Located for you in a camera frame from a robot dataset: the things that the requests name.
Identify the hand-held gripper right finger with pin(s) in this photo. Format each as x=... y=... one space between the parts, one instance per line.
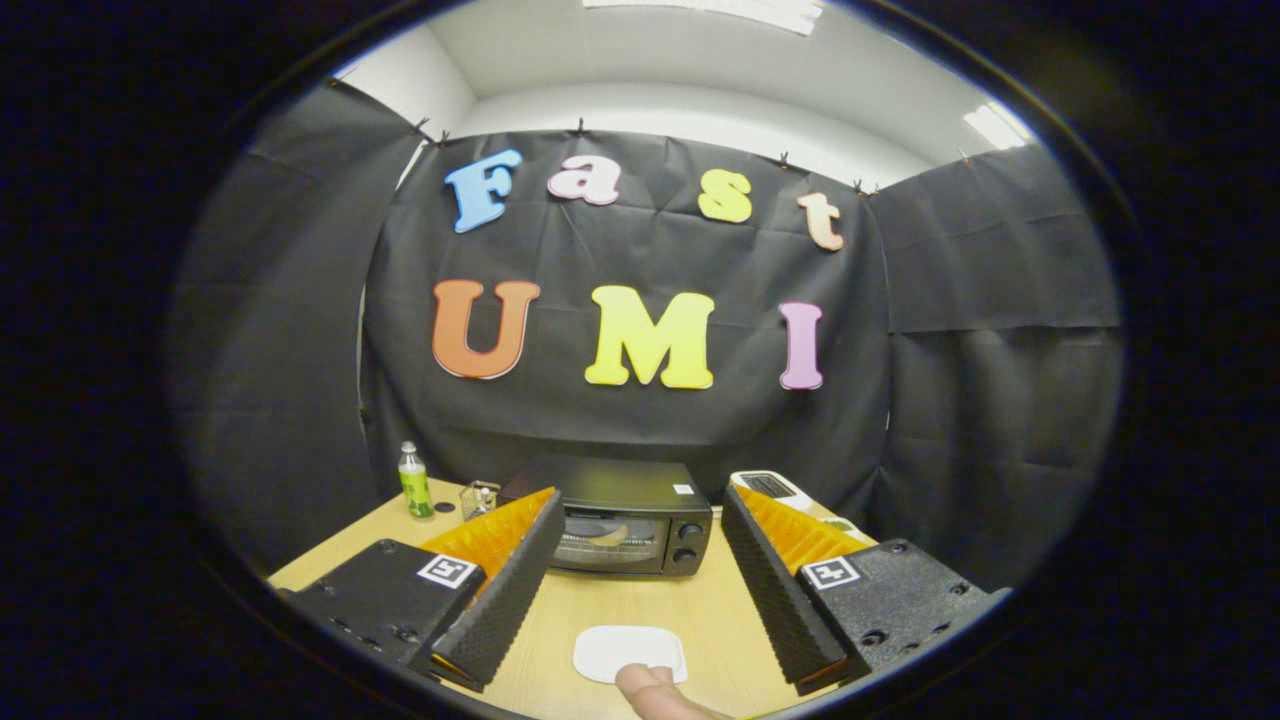
x=775 y=590

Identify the long ceiling light panel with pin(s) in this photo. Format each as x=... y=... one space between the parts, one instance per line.
x=700 y=12

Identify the black toaster oven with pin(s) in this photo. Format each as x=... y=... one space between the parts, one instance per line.
x=620 y=485

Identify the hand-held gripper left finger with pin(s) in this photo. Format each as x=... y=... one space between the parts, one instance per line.
x=510 y=595

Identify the white slot toaster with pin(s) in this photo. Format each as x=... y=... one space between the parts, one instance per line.
x=770 y=487

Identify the white square plate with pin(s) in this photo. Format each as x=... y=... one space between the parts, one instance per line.
x=620 y=648

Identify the small white snack dish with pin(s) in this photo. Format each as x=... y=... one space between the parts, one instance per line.
x=842 y=524

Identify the black backdrop cloth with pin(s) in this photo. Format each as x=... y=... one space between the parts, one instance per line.
x=650 y=430

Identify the green label drink bottle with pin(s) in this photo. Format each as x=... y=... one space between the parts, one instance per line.
x=416 y=490

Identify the small ceiling light panel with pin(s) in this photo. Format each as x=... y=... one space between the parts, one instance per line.
x=995 y=125

